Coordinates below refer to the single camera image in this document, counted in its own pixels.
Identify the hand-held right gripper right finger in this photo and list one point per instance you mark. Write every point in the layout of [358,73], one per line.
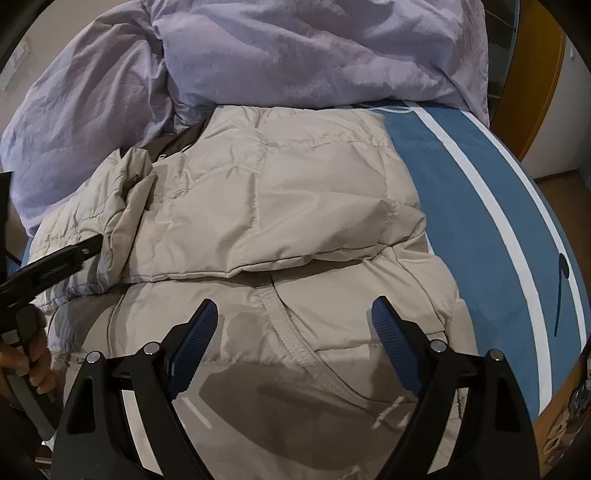
[392,341]

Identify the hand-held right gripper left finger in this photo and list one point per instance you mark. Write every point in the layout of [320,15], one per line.
[194,346]

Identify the beige puffer jacket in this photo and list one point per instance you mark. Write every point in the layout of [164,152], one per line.
[277,198]

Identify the white wall socket plate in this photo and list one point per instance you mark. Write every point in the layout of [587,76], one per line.
[11,74]

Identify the lavender duvet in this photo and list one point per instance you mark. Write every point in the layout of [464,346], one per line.
[286,50]

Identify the orange wooden door frame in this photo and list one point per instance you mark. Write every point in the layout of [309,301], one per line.
[531,92]

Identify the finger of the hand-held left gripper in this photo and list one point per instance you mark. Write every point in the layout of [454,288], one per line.
[69,261]

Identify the brown cardboard box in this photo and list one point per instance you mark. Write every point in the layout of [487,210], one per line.
[558,415]

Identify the person's left hand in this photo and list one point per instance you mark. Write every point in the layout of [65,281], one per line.
[42,369]

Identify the blue white striped bed sheet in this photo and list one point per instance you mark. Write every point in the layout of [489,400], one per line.
[466,207]

